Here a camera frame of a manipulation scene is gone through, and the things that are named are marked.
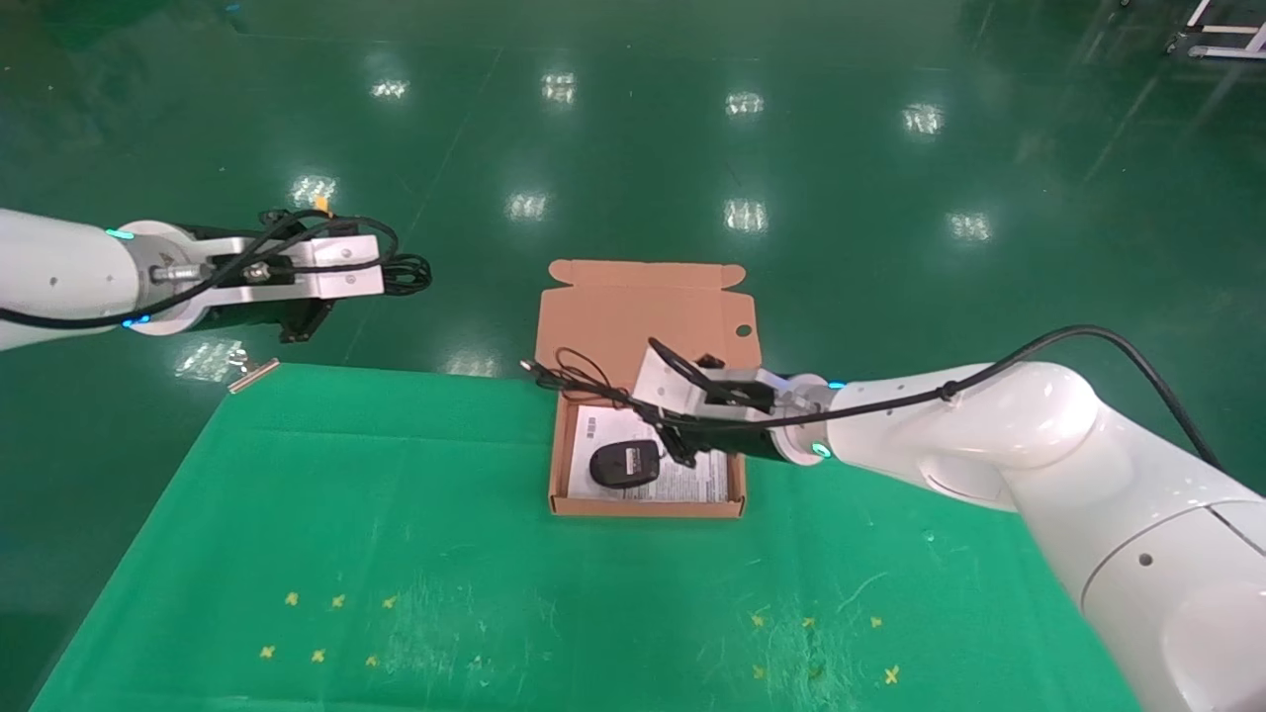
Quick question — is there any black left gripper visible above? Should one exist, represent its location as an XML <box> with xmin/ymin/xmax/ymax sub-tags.
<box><xmin>197</xmin><ymin>294</ymin><xmax>338</xmax><ymax>345</ymax></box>

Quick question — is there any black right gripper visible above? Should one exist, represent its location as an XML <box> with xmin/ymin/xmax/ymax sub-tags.
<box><xmin>660</xmin><ymin>376</ymin><xmax>798</xmax><ymax>470</ymax></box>

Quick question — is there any black wired mouse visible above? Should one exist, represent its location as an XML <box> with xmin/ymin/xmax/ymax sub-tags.
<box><xmin>520</xmin><ymin>345</ymin><xmax>695</xmax><ymax>490</ymax></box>

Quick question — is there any orange cardboard box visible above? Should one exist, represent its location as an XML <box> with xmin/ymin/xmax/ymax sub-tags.
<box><xmin>535</xmin><ymin>260</ymin><xmax>762</xmax><ymax>520</ymax></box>

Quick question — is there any white printed leaflet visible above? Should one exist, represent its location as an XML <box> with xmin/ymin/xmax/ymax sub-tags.
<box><xmin>567</xmin><ymin>404</ymin><xmax>731</xmax><ymax>504</ymax></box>

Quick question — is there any metal binder clip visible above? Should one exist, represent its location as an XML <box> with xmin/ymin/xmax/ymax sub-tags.
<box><xmin>226</xmin><ymin>346</ymin><xmax>282</xmax><ymax>396</ymax></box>

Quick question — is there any white metal rack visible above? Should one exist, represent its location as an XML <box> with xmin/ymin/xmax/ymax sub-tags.
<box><xmin>1164</xmin><ymin>0</ymin><xmax>1266</xmax><ymax>63</ymax></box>

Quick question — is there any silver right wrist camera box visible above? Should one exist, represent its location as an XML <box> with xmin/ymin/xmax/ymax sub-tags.
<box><xmin>632</xmin><ymin>340</ymin><xmax>792</xmax><ymax>429</ymax></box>

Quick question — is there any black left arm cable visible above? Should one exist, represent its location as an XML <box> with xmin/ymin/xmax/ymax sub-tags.
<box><xmin>0</xmin><ymin>209</ymin><xmax>401</xmax><ymax>330</ymax></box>

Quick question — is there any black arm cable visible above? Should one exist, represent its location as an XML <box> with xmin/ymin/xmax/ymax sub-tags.
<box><xmin>647</xmin><ymin>323</ymin><xmax>1223</xmax><ymax>472</ymax></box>
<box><xmin>0</xmin><ymin>209</ymin><xmax>401</xmax><ymax>330</ymax></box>

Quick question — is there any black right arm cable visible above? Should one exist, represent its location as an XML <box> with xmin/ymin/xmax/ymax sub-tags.
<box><xmin>647</xmin><ymin>323</ymin><xmax>1223</xmax><ymax>472</ymax></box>

